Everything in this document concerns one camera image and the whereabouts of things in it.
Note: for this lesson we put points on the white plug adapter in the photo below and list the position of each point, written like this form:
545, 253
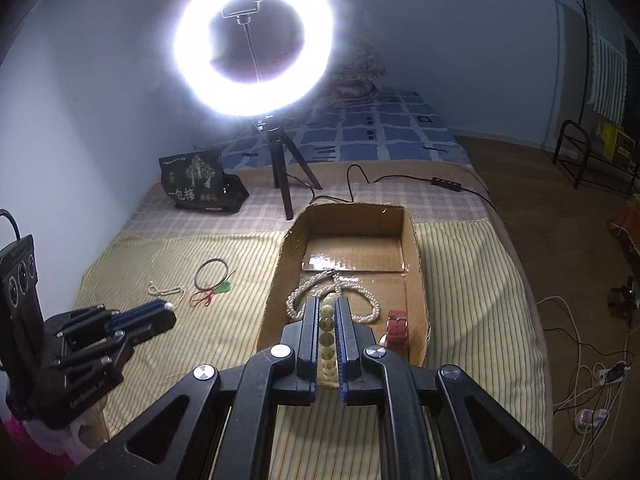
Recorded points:
592, 417

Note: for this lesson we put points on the white power strip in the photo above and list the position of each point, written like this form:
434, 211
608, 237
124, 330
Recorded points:
607, 375

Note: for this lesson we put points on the person's left forearm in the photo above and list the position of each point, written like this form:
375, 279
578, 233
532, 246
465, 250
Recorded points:
30, 450

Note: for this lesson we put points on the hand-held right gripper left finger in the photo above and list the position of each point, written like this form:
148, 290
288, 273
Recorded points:
314, 345

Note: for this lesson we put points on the plaid bed sheet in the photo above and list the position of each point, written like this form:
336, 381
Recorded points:
225, 217

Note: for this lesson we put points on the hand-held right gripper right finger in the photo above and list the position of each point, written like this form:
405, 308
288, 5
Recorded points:
343, 347

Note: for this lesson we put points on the person's left hand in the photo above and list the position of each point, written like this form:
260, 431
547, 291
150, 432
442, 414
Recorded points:
85, 425

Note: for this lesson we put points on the black stand pole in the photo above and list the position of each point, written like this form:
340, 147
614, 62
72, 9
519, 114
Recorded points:
585, 60

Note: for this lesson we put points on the orange cloth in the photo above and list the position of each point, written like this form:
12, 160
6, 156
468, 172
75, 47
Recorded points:
627, 225

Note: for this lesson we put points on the phone holder clamp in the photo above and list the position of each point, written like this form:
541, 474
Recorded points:
241, 10

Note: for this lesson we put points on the green tag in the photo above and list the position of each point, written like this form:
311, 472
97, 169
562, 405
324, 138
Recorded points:
223, 287

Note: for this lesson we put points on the yellow box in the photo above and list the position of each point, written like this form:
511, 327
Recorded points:
620, 142

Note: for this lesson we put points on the cardboard box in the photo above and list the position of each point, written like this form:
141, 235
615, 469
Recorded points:
350, 240

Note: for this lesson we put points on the black tripod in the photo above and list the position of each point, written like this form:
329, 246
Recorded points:
280, 160

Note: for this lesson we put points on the striped hanging cloth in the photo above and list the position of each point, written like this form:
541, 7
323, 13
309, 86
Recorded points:
607, 70

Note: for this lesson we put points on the blue checked blanket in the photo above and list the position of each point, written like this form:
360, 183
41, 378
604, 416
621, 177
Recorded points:
390, 130

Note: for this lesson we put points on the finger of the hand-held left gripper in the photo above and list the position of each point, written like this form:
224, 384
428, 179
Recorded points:
140, 308
145, 329

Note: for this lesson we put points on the black metal rack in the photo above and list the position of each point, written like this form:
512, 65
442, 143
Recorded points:
567, 134

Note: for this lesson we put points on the patterned brown pillow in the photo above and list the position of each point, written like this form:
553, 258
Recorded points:
361, 76

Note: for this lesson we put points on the black printed bag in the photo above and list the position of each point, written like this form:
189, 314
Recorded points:
195, 180

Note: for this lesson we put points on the yellow striped cloth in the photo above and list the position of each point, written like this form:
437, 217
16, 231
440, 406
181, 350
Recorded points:
200, 340

